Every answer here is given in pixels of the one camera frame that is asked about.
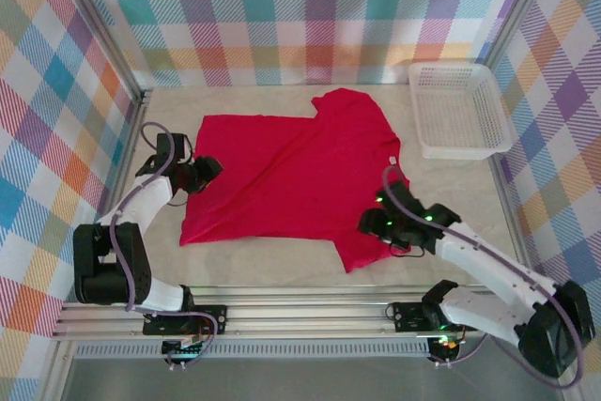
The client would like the grey slotted cable duct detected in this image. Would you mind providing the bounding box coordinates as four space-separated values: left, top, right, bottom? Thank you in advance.
73 342 432 360

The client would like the grey metal panel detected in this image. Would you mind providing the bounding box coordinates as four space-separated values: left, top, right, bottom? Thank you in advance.
60 357 564 401

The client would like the right aluminium frame post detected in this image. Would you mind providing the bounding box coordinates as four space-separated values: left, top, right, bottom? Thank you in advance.
482 0 563 71

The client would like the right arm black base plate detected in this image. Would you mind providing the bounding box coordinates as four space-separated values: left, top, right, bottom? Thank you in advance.
392 301 480 334

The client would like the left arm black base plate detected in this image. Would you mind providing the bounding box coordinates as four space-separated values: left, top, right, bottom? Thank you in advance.
142 302 229 337

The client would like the red t-shirt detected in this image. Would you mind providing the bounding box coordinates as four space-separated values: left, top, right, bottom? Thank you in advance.
178 87 413 275

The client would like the right aluminium side rail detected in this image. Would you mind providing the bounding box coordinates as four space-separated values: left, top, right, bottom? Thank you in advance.
487 155 539 297

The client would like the left aluminium frame post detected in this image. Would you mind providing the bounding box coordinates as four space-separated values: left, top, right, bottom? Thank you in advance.
44 0 154 95

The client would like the aluminium side rail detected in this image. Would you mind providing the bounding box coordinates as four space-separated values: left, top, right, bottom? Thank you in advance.
79 88 154 303
487 155 539 297

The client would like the aluminium frame post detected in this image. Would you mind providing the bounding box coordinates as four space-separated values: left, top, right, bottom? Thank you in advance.
44 0 154 95
482 0 563 71

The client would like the wide aluminium mounting rail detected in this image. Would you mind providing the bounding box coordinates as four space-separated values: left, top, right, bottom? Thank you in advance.
51 284 570 342

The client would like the white perforated plastic basket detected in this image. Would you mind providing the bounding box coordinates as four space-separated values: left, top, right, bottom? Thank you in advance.
407 62 514 162

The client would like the left aluminium side rail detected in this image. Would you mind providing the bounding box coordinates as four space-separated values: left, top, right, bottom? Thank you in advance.
79 88 154 303

